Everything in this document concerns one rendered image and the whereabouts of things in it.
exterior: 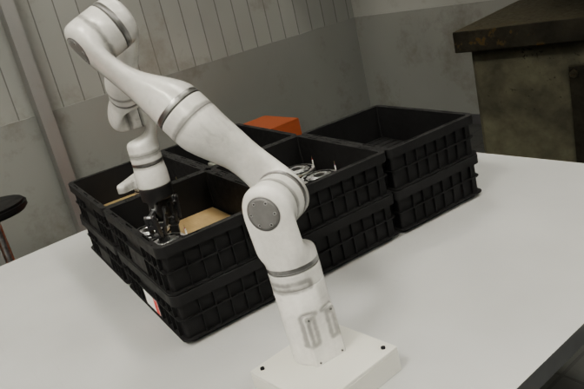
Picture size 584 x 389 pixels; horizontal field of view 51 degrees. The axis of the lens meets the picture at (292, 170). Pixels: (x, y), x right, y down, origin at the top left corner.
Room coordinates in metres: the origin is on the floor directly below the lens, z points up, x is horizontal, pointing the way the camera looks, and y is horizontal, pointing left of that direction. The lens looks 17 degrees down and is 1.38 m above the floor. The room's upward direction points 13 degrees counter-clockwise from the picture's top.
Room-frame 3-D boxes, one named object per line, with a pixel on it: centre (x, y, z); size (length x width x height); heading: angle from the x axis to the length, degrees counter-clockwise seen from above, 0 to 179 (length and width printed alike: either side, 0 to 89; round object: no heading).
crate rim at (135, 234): (1.37, 0.26, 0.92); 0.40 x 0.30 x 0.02; 28
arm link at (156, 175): (1.37, 0.33, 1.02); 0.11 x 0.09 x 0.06; 72
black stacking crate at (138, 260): (1.37, 0.26, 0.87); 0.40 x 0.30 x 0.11; 28
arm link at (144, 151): (1.37, 0.30, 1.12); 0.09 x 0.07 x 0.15; 102
